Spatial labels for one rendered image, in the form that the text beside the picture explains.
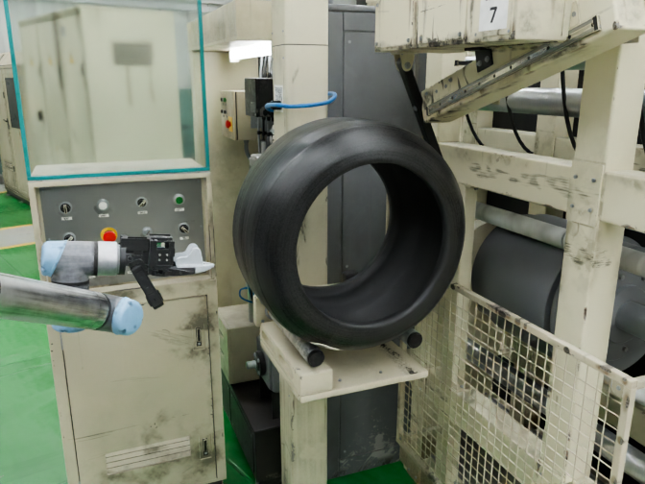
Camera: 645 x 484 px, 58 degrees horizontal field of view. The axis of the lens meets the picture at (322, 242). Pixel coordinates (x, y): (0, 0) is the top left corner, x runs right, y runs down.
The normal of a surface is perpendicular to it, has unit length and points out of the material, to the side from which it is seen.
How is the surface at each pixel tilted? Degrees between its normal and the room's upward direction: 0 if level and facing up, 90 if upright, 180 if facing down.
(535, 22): 90
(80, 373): 90
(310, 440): 90
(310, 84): 90
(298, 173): 59
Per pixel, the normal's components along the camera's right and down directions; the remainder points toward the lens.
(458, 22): -0.93, 0.10
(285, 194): -0.33, -0.16
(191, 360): 0.37, 0.25
